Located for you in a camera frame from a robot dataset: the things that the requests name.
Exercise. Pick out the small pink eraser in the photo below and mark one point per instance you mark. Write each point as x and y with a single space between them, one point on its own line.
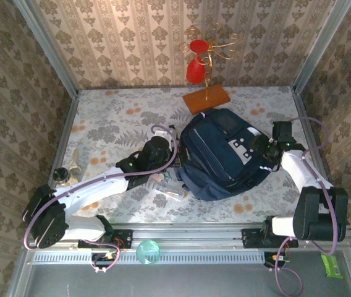
157 178

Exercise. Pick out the clear plastic pen packet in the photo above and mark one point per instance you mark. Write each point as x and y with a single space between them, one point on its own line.
170 190

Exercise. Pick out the navy blue backpack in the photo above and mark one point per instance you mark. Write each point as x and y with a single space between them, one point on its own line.
212 161

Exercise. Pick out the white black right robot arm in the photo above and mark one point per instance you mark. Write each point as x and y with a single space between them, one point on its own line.
299 167

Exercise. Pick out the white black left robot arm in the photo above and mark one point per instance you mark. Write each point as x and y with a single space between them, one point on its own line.
95 188

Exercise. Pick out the floral tablecloth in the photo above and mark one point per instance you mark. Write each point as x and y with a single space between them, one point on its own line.
209 210

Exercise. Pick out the beige wooden brush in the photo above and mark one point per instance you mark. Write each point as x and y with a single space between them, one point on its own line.
76 168

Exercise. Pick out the red wine glass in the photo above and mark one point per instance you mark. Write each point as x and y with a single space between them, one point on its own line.
195 72

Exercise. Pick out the small black circuit board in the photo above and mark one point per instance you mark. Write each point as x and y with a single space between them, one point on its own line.
101 260
269 261

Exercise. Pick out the green snack packet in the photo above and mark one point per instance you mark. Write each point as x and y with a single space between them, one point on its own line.
331 267

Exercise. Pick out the aluminium side rail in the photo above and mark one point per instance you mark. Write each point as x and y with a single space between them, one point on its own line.
300 102
62 139

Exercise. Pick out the long aluminium base rail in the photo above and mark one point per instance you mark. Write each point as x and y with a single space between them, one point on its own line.
188 235

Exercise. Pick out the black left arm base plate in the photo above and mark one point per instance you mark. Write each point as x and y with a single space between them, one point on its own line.
126 238

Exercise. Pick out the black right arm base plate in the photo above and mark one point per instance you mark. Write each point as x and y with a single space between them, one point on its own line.
251 238

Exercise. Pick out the aluminium corner post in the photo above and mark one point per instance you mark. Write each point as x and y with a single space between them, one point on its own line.
49 49
321 46

